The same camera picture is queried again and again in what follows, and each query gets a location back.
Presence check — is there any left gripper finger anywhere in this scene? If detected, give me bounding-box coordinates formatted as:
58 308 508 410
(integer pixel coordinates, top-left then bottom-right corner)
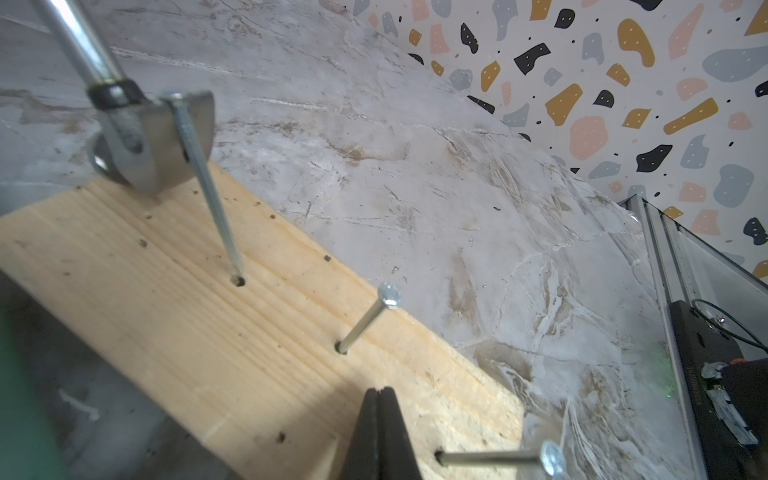
339 387 422 480

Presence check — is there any steel nail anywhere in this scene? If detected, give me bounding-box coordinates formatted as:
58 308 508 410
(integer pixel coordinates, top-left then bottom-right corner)
335 283 402 355
434 440 567 478
163 93 246 287

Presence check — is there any wooden plank block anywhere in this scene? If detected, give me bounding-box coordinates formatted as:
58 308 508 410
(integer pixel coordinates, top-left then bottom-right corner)
1 168 523 479

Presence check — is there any aluminium rail frame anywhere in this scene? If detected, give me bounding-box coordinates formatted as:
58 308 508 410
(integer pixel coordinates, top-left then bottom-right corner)
623 195 767 479

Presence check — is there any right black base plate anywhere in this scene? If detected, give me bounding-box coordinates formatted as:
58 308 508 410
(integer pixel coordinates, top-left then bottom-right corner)
669 300 767 479

